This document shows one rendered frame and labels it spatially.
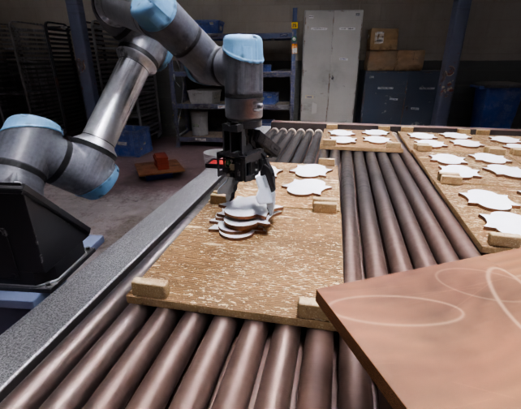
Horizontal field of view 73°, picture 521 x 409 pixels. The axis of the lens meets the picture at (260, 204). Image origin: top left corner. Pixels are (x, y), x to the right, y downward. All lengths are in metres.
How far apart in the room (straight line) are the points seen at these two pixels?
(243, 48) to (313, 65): 4.83
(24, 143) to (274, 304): 0.64
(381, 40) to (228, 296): 5.36
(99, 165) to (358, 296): 0.74
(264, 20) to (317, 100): 1.49
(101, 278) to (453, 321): 0.57
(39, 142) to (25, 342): 0.46
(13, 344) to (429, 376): 0.54
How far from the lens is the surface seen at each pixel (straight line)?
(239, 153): 0.71
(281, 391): 0.48
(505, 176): 1.38
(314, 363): 0.51
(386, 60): 5.80
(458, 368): 0.38
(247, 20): 6.09
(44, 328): 0.65
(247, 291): 0.60
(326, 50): 5.50
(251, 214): 0.75
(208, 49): 0.75
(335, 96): 5.56
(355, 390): 0.49
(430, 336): 0.40
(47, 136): 0.94
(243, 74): 0.68
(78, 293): 0.70
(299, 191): 1.00
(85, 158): 0.97
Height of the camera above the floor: 1.29
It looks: 23 degrees down
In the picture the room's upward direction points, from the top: straight up
